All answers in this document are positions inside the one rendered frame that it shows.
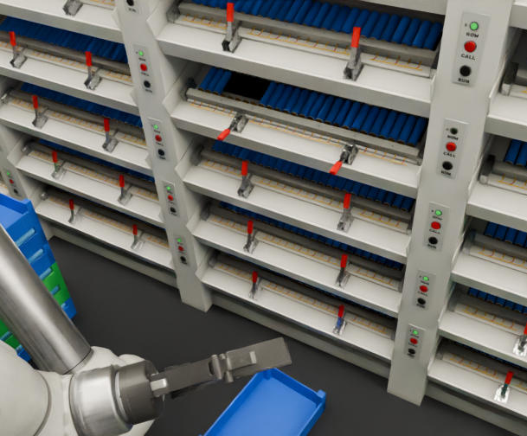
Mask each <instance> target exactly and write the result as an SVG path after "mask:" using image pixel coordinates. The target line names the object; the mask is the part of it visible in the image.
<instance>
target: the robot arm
mask: <svg viewBox="0 0 527 436"><path fill-rule="evenodd" d="M0 318H1V319H2V321H3V322H4V324H5V325H6V326H7V327H8V329H9V330H10V332H11V333H12V334H13V335H14V337H15V338H16V340H17V341H18V342H19V343H20V344H21V345H22V347H23V348H24V349H25V350H26V352H27V353H28V354H29V356H30V357H31V358H32V360H33V361H34V362H35V364H36V365H37V366H38V368H39V369H40V370H41V371H40V370H35V369H33V368H32V367H31V366H30V365H29V364H28V363H27V362H26V361H24V360H23V359H22V358H21V357H20V356H18V355H17V353H16V351H15V350H14V349H13V348H11V347H10V346H9V345H8V344H7V343H5V342H3V341H1V340H0V436H144V435H145V433H146V432H147V431H148V429H149V428H150V426H151V425H152V423H153V421H154V420H155V419H158V418H160V417H161V416H162V414H163V411H164V395H165V394H170V396H171V399H176V398H181V397H184V396H186V395H188V394H189V393H192V392H195V391H198V390H201V389H204V388H205V386H206V385H209V384H212V383H216V382H221V381H224V382H225V383H228V382H233V381H234V380H233V378H239V377H241V376H247V375H253V374H256V373H260V372H262V371H266V370H269V369H275V368H278V367H281V366H285V365H287V364H291V363H292V360H291V357H290V354H289V350H288V347H287V344H286V343H285V342H284V338H283V337H278V338H274V339H272V340H268V341H265V342H262V343H257V344H253V345H249V346H247V347H243V348H240V349H234V350H231V351H228V352H226V355H225V354H220V355H219V356H217V355H213V356H211V357H210V358H207V359H204V360H201V361H199V362H193V363H185V364H182V365H179V366H177V365H175V366H170V367H168V368H165V372H163V373H158V372H157V370H156V368H155V366H154V365H153V363H152V362H151V361H149V360H145V359H143V358H140V357H138V356H134V355H122V356H120V357H117V356H116V355H114V354H113V353H112V352H111V351H110V350H109V349H105V348H101V347H94V346H93V347H90V345H89V344H88V342H87V341H86V339H85V338H84V337H83V336H82V335H81V333H80V332H79V331H78V329H77V328H76V327H75V325H74V323H73V322H72V321H71V319H70V318H69V317H68V315H67V314H66V312H65V311H64V310H63V309H62V308H61V306H60V305H59V303H58V302H57V301H56V299H55V298H54V296H53V295H52V294H51V292H50V291H49V290H48V288H47V287H46V286H45V285H44V283H43V282H42V280H41V279H40V278H39V276H38V275H37V274H36V272H35V271H34V269H33V268H32V267H31V265H30V264H29V262H28V261H27V259H26V258H25V257H24V255H23V254H22V252H21V251H20V249H19V248H18V247H17V245H16V244H15V242H14V241H13V240H12V239H11V238H10V236H9V235H8V234H7V232H6V231H5V229H4V228H3V226H2V225H1V224H0Z"/></svg>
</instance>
